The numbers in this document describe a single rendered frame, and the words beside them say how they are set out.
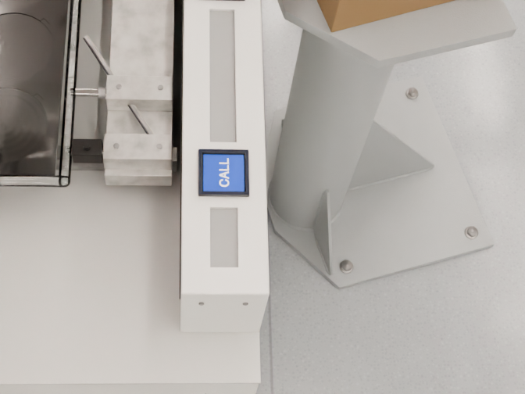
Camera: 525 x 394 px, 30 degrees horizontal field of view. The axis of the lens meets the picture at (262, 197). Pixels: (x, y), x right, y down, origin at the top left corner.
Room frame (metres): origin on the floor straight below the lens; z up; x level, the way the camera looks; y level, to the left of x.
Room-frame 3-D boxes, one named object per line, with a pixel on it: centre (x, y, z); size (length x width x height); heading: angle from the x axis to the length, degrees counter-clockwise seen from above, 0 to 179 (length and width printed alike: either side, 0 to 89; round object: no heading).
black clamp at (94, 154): (0.50, 0.21, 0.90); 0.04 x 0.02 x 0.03; 101
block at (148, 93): (0.59, 0.17, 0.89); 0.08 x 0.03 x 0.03; 101
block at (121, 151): (0.51, 0.15, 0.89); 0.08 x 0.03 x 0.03; 101
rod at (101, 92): (0.58, 0.23, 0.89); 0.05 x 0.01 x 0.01; 101
